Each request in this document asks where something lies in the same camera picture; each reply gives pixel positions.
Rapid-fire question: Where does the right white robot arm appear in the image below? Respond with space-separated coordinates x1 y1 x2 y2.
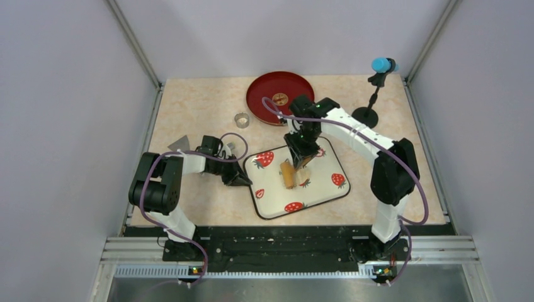
284 95 420 259

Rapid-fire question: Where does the red round lacquer plate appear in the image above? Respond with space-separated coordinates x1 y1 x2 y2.
246 71 315 126

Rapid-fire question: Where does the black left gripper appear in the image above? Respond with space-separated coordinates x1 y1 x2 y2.
209 154 252 186

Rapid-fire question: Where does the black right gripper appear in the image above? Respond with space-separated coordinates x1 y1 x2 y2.
284 126 321 170

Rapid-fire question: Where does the strawberry print rectangular tray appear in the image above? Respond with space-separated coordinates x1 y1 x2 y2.
243 137 351 220

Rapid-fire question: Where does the blue microphone on stand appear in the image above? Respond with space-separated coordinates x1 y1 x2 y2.
351 57 399 128

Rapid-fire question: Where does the white dough lump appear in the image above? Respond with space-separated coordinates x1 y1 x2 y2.
294 167 311 187

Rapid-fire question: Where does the metal dough scraper wooden handle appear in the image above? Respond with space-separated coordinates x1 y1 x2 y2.
168 135 190 152

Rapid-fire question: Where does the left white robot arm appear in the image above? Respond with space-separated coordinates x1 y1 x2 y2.
128 135 253 260

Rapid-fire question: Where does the wooden dough roller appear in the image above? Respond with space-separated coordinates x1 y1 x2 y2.
279 159 299 189

